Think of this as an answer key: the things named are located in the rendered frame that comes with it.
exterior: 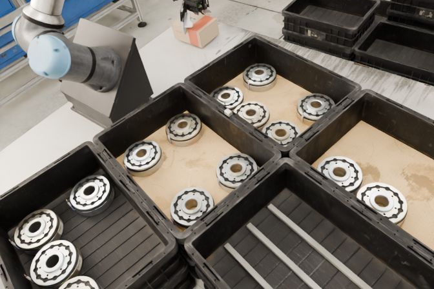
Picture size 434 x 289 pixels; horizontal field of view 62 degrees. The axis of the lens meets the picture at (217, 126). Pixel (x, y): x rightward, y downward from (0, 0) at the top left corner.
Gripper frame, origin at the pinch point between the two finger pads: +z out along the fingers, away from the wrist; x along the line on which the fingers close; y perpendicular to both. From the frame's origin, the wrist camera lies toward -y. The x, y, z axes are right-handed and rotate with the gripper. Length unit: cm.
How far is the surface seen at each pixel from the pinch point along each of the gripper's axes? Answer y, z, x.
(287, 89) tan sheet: 59, -7, -22
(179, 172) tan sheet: 52, -7, -64
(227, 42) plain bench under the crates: 13.9, 6.4, 3.7
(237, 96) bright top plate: 50, -10, -35
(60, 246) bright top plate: 45, -9, -95
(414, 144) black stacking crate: 97, -8, -26
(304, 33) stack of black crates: 25, 27, 51
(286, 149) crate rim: 75, -17, -49
